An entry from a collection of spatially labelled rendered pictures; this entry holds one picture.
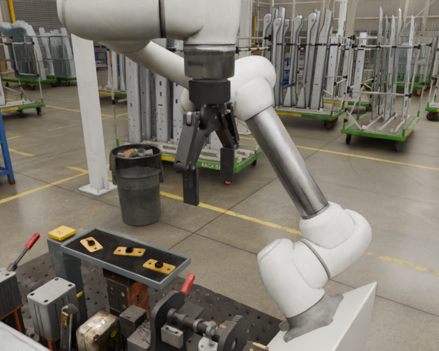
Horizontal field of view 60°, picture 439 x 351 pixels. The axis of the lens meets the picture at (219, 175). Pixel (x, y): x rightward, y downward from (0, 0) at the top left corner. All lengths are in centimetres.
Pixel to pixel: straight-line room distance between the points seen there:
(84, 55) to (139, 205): 173
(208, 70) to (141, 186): 299
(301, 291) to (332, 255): 15
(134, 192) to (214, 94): 300
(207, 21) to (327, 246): 83
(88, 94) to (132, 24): 382
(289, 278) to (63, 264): 70
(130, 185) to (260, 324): 233
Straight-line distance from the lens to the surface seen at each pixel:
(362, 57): 999
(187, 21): 64
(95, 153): 459
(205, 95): 65
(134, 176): 353
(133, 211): 371
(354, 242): 128
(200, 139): 66
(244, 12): 708
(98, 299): 174
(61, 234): 128
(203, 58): 64
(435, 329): 292
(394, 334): 276
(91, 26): 66
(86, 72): 442
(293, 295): 123
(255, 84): 118
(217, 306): 163
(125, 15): 64
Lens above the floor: 173
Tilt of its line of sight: 20 degrees down
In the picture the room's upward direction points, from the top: straight up
